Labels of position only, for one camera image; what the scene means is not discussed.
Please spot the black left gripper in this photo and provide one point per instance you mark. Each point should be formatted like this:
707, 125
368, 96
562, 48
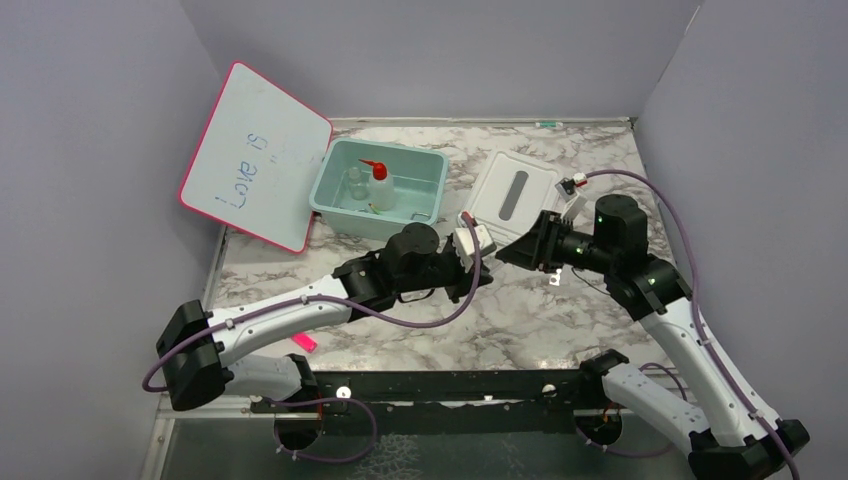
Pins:
466, 282

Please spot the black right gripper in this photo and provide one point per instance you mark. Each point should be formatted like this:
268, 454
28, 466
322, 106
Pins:
539, 248

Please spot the clear plastic test tube rack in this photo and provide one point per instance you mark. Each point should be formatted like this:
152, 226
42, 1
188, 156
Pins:
555, 278

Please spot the white plastic bin lid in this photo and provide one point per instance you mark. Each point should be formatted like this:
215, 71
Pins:
509, 193

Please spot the white squeeze bottle red nozzle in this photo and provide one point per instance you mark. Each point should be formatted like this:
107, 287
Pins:
381, 185

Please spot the small clear glass jar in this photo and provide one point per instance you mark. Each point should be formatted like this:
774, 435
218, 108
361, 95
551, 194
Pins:
357, 184

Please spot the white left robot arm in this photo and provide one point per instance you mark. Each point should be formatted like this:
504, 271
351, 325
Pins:
204, 354

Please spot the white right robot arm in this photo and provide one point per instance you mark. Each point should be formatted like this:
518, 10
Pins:
729, 431

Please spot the teal plastic bin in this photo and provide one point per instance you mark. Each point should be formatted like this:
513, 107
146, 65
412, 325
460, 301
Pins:
419, 179

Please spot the pink highlighter marker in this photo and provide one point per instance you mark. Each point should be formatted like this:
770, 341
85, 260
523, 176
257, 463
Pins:
304, 341

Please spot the pink framed whiteboard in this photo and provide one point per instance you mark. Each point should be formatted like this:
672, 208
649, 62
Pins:
257, 160

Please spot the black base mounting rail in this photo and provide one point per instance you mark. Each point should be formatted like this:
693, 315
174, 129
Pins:
562, 401

